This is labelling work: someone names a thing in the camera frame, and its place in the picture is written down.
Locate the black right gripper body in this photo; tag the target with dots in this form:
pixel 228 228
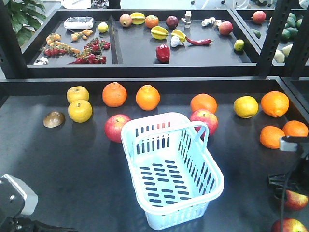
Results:
pixel 297 178

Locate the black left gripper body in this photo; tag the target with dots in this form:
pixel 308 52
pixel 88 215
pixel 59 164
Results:
pixel 24 224

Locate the light blue plastic basket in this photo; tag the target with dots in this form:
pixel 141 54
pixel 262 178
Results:
pixel 173 173

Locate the red apple front left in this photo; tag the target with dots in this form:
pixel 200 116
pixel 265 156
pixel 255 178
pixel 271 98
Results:
pixel 294 201

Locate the red apple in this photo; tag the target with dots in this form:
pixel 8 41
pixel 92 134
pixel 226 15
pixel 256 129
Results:
pixel 294 201
pixel 113 127
pixel 206 116
pixel 289 225

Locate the red apple front right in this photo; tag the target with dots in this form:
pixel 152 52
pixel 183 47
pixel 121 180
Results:
pixel 289 225

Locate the small orange lower left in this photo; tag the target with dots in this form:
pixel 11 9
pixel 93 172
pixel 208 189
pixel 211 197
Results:
pixel 270 137

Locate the small orange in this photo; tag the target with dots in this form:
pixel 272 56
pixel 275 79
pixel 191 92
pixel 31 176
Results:
pixel 295 128
pixel 270 137

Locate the small orange lower right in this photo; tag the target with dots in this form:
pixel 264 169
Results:
pixel 295 128

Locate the large orange right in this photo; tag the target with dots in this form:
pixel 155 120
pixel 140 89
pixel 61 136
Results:
pixel 275 104

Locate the yellow orange fruit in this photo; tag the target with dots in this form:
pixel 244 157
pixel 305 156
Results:
pixel 246 106

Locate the red apple middle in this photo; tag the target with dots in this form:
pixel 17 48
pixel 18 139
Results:
pixel 206 116

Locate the brown mushroom cap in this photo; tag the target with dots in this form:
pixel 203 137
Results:
pixel 53 119

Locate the orange behind apple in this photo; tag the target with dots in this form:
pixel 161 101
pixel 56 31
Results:
pixel 204 101

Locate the yellow apple pear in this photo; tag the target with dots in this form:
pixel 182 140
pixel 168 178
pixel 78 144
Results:
pixel 77 93
pixel 80 111

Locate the red apple far left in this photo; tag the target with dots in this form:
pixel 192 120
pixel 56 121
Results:
pixel 113 127

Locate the red chili pepper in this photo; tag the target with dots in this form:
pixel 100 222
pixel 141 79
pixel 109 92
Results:
pixel 199 42

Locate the red bell pepper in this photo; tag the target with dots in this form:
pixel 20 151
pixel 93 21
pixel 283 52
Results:
pixel 163 53

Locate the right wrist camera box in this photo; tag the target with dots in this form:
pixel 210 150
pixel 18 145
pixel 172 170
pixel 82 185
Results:
pixel 291 143

